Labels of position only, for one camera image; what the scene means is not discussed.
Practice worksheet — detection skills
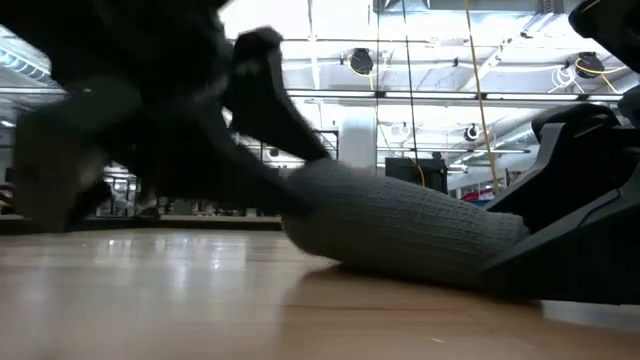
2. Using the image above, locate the black panel on legs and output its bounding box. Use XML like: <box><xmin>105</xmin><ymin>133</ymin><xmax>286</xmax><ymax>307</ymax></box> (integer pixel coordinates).
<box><xmin>383</xmin><ymin>157</ymin><xmax>450</xmax><ymax>195</ymax></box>

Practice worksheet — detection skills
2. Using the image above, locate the black frame workstation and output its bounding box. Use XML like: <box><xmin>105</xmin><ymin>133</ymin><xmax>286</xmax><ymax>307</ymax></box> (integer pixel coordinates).
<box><xmin>99</xmin><ymin>171</ymin><xmax>172</xmax><ymax>217</ymax></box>

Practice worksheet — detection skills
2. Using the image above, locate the black ceiling cable reel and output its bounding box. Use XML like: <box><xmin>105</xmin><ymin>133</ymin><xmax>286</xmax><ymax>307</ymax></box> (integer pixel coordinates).
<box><xmin>347</xmin><ymin>47</ymin><xmax>376</xmax><ymax>77</ymax></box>
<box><xmin>573</xmin><ymin>51</ymin><xmax>606</xmax><ymax>80</ymax></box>

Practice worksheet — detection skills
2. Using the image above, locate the silver ribbed air duct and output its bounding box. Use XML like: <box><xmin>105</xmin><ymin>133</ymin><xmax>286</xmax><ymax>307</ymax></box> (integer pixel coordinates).
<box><xmin>492</xmin><ymin>124</ymin><xmax>541</xmax><ymax>151</ymax></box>

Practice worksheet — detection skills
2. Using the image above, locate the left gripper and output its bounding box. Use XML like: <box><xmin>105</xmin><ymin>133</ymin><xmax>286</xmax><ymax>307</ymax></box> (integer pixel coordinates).
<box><xmin>12</xmin><ymin>0</ymin><xmax>310</xmax><ymax>234</ymax></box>

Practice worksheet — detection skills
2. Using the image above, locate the black overhead camera stand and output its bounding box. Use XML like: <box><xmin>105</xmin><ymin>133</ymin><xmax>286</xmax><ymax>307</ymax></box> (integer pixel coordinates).
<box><xmin>317</xmin><ymin>128</ymin><xmax>341</xmax><ymax>162</ymax></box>

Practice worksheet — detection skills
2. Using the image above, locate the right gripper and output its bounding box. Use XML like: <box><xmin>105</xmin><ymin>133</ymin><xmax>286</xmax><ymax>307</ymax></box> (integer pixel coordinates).
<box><xmin>485</xmin><ymin>84</ymin><xmax>640</xmax><ymax>235</ymax></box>

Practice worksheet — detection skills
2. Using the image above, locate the black metal table frame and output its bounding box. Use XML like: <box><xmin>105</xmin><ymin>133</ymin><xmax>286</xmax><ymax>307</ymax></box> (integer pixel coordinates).
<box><xmin>0</xmin><ymin>214</ymin><xmax>284</xmax><ymax>235</ymax></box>

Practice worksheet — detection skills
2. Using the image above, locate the thin yellow hanging cable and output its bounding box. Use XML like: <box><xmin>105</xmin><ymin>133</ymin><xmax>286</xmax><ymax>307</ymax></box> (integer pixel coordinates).
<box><xmin>409</xmin><ymin>158</ymin><xmax>427</xmax><ymax>188</ymax></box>

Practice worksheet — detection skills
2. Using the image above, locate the horizontal ceiling rail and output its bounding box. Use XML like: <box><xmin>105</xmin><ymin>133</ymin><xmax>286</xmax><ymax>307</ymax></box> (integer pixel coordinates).
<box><xmin>284</xmin><ymin>88</ymin><xmax>626</xmax><ymax>103</ymax></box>

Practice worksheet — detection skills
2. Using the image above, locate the grey waffle-weave towel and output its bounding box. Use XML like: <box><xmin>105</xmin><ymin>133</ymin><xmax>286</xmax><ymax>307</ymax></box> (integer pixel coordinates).
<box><xmin>280</xmin><ymin>158</ymin><xmax>531</xmax><ymax>290</ymax></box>

